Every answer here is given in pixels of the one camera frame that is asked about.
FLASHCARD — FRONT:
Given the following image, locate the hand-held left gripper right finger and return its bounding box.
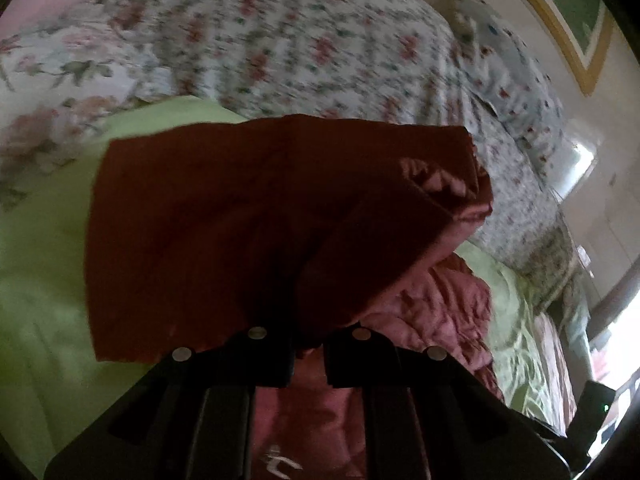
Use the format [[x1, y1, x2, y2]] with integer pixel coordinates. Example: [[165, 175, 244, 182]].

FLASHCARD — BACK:
[[324, 326, 572, 480]]

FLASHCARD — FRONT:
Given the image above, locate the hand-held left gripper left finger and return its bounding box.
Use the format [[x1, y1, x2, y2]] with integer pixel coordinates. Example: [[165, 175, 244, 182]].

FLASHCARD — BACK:
[[44, 326, 296, 480]]

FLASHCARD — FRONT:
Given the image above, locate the red puffer jacket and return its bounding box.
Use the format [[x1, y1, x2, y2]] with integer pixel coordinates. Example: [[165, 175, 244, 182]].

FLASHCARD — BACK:
[[85, 114, 506, 480]]

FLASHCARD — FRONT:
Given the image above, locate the light green bed sheet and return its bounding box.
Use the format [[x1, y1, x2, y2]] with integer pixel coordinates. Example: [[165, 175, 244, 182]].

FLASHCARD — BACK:
[[0, 95, 571, 480]]

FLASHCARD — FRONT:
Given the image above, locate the small rose print blanket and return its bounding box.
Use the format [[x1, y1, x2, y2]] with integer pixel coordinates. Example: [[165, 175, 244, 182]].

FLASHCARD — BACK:
[[100, 0, 588, 311]]

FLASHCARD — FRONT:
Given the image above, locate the light blue printed pillow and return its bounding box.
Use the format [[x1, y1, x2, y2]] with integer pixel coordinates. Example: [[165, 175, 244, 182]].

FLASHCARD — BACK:
[[450, 0, 567, 171]]

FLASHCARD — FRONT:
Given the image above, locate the large flower print cloth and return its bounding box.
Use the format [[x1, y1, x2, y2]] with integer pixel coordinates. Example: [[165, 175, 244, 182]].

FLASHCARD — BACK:
[[0, 25, 166, 211]]

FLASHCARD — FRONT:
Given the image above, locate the gold framed wall picture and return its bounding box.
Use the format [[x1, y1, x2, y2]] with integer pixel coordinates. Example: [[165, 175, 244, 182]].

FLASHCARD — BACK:
[[490, 0, 616, 96]]

